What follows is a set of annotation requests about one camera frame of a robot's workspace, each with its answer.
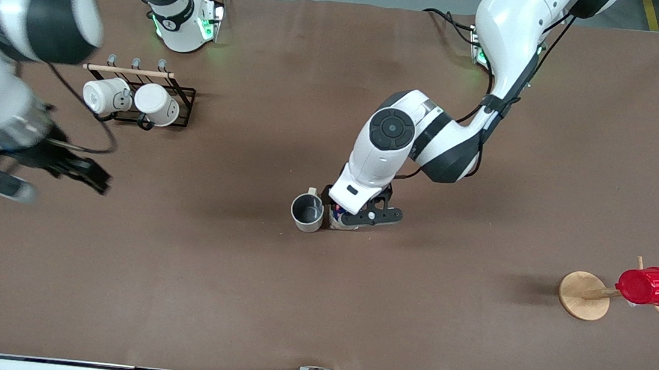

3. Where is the blue milk carton green cap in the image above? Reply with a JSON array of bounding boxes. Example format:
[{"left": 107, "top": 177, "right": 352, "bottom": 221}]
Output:
[{"left": 327, "top": 205, "right": 362, "bottom": 233}]

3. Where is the white mug grey inside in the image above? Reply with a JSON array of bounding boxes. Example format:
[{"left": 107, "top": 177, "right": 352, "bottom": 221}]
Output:
[{"left": 289, "top": 185, "right": 328, "bottom": 235}]

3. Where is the red ribbed cup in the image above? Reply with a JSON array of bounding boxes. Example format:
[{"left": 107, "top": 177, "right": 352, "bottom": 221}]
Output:
[{"left": 614, "top": 264, "right": 659, "bottom": 307}]

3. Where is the white mug with round print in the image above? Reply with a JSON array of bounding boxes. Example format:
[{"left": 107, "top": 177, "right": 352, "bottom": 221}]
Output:
[{"left": 81, "top": 75, "right": 135, "bottom": 119}]

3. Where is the plain white mug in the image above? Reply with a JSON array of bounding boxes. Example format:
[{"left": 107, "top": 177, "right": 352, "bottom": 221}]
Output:
[{"left": 132, "top": 82, "right": 183, "bottom": 129}]

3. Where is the left base connector box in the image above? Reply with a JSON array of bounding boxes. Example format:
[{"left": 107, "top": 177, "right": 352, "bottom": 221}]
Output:
[{"left": 468, "top": 26, "right": 493, "bottom": 68}]

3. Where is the base connector box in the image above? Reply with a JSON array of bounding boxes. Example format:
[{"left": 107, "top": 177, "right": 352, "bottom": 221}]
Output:
[
  {"left": 196, "top": 0, "right": 227, "bottom": 43},
  {"left": 468, "top": 26, "right": 493, "bottom": 68}
]

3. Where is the right base connector box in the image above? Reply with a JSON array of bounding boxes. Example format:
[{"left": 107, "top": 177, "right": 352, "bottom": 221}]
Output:
[{"left": 196, "top": 0, "right": 227, "bottom": 43}]

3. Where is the wooden mug tree stand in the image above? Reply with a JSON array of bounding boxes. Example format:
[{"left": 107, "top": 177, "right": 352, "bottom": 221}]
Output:
[{"left": 556, "top": 248, "right": 659, "bottom": 328}]

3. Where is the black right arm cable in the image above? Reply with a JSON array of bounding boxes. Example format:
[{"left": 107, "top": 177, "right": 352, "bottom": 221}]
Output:
[{"left": 37, "top": 61, "right": 125, "bottom": 156}]

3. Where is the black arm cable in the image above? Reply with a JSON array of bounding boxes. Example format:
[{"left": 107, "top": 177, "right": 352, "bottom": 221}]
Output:
[
  {"left": 394, "top": 0, "right": 577, "bottom": 197},
  {"left": 37, "top": 61, "right": 125, "bottom": 156}
]

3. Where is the black wire mug rack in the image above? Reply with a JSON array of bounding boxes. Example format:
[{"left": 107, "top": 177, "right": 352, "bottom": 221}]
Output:
[{"left": 77, "top": 51, "right": 200, "bottom": 135}]

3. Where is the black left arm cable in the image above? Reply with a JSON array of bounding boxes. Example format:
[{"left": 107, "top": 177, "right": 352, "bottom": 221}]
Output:
[{"left": 394, "top": 0, "right": 577, "bottom": 197}]

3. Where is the black left base cable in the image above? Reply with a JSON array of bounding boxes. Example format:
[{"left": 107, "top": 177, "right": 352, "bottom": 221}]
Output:
[{"left": 420, "top": 7, "right": 481, "bottom": 46}]

